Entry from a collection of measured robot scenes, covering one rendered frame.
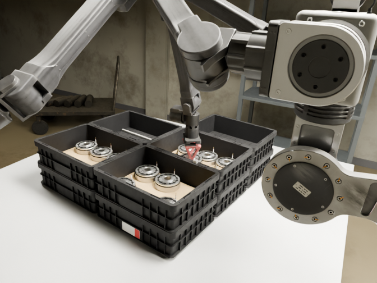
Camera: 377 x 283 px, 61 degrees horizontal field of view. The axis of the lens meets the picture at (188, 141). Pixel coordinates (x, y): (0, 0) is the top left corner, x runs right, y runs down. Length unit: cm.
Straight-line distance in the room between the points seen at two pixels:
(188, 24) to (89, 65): 462
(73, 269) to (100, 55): 408
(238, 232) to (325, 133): 64
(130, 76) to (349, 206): 414
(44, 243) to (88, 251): 17
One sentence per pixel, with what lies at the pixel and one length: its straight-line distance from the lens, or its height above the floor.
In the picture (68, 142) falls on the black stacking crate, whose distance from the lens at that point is 168.
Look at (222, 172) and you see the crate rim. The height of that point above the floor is 92.
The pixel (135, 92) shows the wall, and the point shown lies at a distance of 472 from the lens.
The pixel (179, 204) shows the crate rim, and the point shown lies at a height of 93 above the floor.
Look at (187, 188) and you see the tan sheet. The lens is 133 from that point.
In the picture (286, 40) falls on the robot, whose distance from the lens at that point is 54.
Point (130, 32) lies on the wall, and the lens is 461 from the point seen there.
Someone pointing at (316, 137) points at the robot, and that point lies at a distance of 85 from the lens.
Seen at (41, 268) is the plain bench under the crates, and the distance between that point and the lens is 124.
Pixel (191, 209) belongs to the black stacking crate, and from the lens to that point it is 117.
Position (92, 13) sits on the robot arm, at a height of 149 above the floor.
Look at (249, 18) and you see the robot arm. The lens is 109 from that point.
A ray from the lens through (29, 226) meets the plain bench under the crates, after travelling 143.
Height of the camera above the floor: 153
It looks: 24 degrees down
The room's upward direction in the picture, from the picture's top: 3 degrees clockwise
